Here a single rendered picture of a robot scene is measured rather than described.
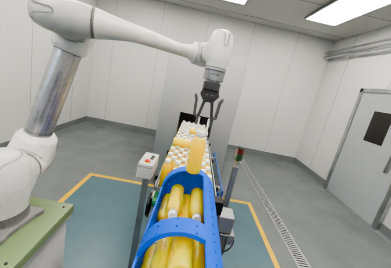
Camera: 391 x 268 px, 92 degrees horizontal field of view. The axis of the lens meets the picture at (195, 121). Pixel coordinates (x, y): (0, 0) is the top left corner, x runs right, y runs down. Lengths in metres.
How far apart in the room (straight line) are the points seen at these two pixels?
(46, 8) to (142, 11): 4.87
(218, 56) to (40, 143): 0.82
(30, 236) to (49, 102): 0.49
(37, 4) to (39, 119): 0.43
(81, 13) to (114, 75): 4.87
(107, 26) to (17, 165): 0.56
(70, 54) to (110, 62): 4.74
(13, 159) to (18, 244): 0.28
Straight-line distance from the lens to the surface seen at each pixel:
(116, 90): 5.61
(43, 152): 1.04
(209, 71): 0.81
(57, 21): 0.78
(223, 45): 0.82
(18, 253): 0.93
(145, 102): 5.39
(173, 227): 0.68
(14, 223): 0.99
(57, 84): 0.95
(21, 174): 0.90
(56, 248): 1.17
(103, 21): 0.76
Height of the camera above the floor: 1.68
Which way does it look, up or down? 12 degrees down
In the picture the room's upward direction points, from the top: 12 degrees clockwise
